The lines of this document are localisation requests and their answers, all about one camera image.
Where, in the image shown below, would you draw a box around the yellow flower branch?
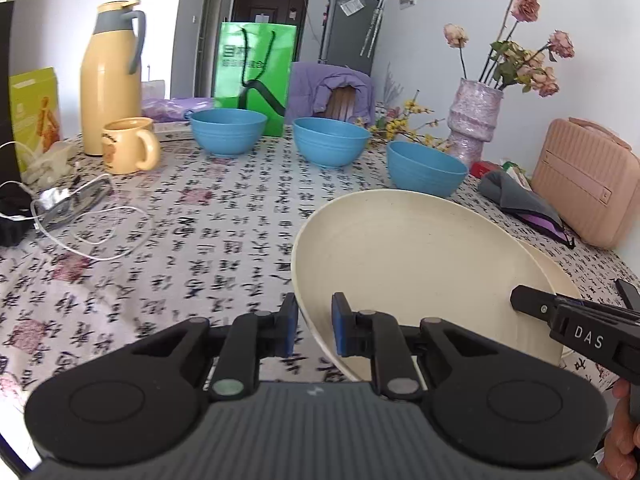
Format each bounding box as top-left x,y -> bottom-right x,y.
355,100 -> 451,154

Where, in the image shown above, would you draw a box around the green red packet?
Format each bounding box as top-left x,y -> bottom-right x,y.
470,159 -> 531,186

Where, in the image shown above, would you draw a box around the dried pink roses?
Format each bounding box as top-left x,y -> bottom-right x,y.
444,0 -> 576,98

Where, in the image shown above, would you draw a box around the white cable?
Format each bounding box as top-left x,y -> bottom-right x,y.
0,140 -> 152,262

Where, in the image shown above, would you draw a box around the pink speckled vase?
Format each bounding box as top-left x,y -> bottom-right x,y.
446,78 -> 503,171

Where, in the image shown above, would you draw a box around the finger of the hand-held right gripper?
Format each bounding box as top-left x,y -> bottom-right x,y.
510,285 -> 558,322

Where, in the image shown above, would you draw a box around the black phone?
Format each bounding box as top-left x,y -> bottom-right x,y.
615,278 -> 640,311

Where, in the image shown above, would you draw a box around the purple package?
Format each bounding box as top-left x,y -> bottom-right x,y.
141,96 -> 218,123

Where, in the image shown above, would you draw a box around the purple jacket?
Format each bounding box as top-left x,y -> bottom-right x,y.
285,61 -> 376,128

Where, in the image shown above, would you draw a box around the white umbrella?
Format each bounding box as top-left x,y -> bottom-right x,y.
361,0 -> 385,59

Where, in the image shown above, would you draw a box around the cream plate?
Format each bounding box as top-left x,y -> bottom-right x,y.
291,189 -> 551,383
517,239 -> 584,362

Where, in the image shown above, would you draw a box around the green paper bag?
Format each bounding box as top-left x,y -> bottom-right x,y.
212,21 -> 296,137

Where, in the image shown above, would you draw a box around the yellow thermos jug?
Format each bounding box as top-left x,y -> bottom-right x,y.
80,0 -> 147,157

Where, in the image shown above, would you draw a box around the yellow green box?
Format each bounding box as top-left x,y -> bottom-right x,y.
9,67 -> 63,171

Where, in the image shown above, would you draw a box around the pink ribbed case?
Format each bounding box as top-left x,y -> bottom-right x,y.
531,117 -> 640,251

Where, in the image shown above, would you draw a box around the purple black pouch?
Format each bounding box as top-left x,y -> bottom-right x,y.
520,210 -> 576,249

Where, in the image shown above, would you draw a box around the yellow mug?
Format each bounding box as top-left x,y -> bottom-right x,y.
101,117 -> 162,175

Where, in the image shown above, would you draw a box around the wooden chair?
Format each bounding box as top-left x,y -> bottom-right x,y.
325,87 -> 363,123

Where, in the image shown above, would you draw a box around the dark brown entrance door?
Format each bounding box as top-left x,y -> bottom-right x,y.
234,0 -> 310,68

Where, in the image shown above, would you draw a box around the person's right hand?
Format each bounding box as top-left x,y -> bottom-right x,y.
597,377 -> 640,479

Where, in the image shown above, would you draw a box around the grey refrigerator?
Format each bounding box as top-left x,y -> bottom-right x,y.
318,0 -> 385,77

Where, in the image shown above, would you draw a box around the brown interior door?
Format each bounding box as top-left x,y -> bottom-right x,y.
197,0 -> 226,99

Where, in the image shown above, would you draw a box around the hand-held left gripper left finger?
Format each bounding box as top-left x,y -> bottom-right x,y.
127,292 -> 301,402

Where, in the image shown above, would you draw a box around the grey pouch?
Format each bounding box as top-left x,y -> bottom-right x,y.
477,170 -> 563,227

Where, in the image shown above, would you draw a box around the blue bowl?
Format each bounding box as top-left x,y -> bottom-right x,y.
292,117 -> 372,169
189,109 -> 268,157
386,141 -> 469,198

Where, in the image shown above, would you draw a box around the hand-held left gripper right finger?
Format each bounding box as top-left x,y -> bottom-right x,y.
331,291 -> 511,402

